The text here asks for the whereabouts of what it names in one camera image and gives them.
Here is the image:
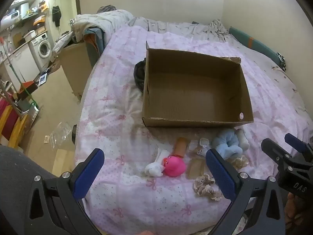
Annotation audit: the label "white duvet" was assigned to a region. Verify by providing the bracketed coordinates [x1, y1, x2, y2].
[72, 9, 230, 42]

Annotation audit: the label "person's right hand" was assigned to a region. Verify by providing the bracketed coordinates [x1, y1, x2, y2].
[287, 193, 309, 226]

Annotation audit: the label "yellow wooden chair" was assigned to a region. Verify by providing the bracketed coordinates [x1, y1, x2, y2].
[0, 97, 38, 148]

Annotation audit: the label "cream plush roll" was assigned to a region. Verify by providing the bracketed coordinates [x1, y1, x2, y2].
[235, 128, 250, 151]

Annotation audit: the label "pink bow-print blanket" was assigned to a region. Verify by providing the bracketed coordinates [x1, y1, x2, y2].
[74, 25, 313, 235]

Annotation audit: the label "tan cylinder tube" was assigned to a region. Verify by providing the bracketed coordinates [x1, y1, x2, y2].
[174, 137, 188, 157]

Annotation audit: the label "clear plastic bag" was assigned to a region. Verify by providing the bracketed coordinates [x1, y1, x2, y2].
[48, 121, 72, 150]

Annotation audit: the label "light blue fluffy plush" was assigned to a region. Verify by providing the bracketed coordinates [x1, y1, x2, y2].
[212, 128, 243, 159]

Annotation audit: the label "white kitchen counter cabinet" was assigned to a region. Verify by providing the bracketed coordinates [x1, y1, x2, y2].
[0, 43, 41, 90]

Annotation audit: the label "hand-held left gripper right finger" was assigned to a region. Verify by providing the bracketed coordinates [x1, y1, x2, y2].
[205, 148, 286, 235]

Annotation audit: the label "white rabbit plush toy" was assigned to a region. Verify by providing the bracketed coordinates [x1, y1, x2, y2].
[144, 148, 169, 177]

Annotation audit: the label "folded blue orange cloths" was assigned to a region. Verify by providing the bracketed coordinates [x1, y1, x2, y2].
[84, 26, 111, 60]

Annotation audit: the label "black hanging garment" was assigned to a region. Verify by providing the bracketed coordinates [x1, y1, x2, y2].
[51, 5, 62, 27]

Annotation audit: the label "white floral bed sheet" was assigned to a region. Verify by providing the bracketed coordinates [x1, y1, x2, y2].
[241, 38, 309, 128]

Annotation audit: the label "flat cardboard piece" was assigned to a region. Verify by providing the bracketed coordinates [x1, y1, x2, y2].
[52, 149, 77, 175]

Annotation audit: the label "teal pillow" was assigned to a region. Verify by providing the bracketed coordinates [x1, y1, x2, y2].
[228, 26, 287, 67]

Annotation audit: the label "patterned crumpled cloth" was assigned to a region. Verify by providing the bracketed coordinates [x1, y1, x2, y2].
[209, 19, 230, 41]

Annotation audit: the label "beige lace scrunchie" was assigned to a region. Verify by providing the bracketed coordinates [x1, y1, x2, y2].
[194, 174, 223, 202]

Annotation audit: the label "wooden bedside cabinet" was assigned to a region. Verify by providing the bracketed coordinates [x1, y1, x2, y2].
[59, 42, 93, 96]

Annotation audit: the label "white washing machine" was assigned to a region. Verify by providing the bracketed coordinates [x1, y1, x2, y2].
[29, 33, 53, 72]

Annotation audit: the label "brown cardboard box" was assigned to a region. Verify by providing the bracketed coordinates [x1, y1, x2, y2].
[142, 41, 254, 128]

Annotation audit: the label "black mesh cloth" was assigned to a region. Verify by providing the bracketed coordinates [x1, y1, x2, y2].
[133, 57, 148, 94]

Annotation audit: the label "cream white scrunchie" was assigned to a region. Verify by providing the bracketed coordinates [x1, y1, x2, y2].
[227, 155, 249, 170]

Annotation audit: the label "translucent tan packet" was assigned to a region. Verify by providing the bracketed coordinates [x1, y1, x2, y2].
[186, 158, 205, 180]

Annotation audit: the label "white microwave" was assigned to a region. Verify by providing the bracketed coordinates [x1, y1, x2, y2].
[2, 9, 22, 22]

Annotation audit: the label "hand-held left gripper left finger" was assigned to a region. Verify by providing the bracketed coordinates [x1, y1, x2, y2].
[24, 148, 105, 235]

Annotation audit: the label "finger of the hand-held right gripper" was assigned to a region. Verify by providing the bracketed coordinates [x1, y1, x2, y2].
[261, 138, 294, 167]
[284, 132, 313, 164]

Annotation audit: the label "green broom stick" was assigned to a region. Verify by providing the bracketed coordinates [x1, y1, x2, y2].
[0, 39, 40, 110]

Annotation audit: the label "pink rubber duck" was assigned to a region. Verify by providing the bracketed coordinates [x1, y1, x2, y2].
[162, 155, 187, 177]

